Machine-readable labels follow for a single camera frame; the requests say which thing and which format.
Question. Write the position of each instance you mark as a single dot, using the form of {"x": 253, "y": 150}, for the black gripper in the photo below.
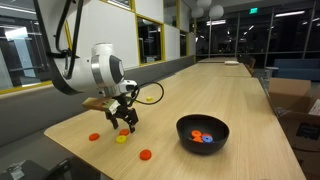
{"x": 123, "y": 112}

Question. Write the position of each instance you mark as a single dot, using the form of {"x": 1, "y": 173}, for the orange ring table corner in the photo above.
{"x": 145, "y": 154}

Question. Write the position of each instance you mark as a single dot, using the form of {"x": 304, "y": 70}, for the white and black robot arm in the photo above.
{"x": 80, "y": 62}

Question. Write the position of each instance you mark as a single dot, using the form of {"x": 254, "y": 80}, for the black bowl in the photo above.
{"x": 202, "y": 134}

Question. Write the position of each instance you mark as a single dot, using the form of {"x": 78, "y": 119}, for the middle wooden table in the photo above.
{"x": 216, "y": 69}

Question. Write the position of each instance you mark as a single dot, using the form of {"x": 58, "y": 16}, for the wooden table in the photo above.
{"x": 217, "y": 60}
{"x": 216, "y": 69}

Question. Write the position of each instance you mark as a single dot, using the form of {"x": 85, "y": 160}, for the grey sofa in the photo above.
{"x": 25, "y": 115}

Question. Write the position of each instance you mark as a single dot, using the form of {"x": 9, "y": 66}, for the far wooden table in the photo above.
{"x": 217, "y": 60}

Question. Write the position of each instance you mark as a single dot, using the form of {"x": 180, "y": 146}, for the black device bottom left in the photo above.
{"x": 29, "y": 170}

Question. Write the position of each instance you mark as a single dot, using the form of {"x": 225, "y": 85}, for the white plate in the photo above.
{"x": 231, "y": 63}

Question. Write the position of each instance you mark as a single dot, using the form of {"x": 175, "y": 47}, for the cardboard box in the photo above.
{"x": 297, "y": 110}

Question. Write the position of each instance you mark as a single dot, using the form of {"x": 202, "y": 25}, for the blue sofa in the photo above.
{"x": 305, "y": 69}

